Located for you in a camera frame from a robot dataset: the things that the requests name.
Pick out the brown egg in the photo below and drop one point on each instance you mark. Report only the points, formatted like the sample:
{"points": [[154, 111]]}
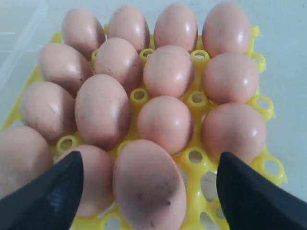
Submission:
{"points": [[226, 29], [236, 128], [176, 25], [64, 66], [49, 109], [129, 23], [148, 187], [97, 187], [166, 121], [102, 112], [230, 77], [24, 155], [82, 31], [169, 70]]}

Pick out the brown egg second row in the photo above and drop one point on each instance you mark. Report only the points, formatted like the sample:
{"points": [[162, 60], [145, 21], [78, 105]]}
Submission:
{"points": [[119, 59]]}

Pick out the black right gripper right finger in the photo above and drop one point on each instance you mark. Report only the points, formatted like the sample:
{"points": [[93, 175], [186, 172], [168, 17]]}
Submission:
{"points": [[251, 202]]}

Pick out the yellow plastic egg tray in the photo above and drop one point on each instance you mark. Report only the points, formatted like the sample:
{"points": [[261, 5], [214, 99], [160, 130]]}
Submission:
{"points": [[193, 160]]}

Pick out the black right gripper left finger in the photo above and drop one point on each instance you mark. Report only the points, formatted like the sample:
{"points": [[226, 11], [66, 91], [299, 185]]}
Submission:
{"points": [[49, 202]]}

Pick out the clear plastic box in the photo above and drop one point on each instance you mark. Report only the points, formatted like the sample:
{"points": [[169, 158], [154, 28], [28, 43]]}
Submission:
{"points": [[19, 20]]}

